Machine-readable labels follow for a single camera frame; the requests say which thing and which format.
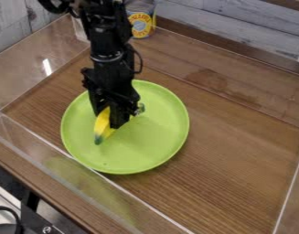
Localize yellow labelled tin can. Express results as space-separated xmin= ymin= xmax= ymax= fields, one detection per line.
xmin=126 ymin=0 xmax=157 ymax=39

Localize black cable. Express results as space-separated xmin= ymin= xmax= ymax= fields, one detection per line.
xmin=0 ymin=204 xmax=25 ymax=234

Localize green round plate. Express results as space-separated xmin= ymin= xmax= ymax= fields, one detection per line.
xmin=61 ymin=80 xmax=190 ymax=175

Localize yellow toy banana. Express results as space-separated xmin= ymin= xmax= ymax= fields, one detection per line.
xmin=94 ymin=107 xmax=117 ymax=145

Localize clear acrylic enclosure walls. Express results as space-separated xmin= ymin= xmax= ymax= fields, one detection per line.
xmin=0 ymin=17 xmax=299 ymax=234

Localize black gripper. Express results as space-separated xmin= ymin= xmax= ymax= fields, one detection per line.
xmin=81 ymin=51 xmax=142 ymax=129

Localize black metal table bracket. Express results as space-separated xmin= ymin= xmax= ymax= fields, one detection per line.
xmin=22 ymin=190 xmax=65 ymax=234

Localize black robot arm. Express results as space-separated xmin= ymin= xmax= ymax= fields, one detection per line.
xmin=38 ymin=0 xmax=142 ymax=129

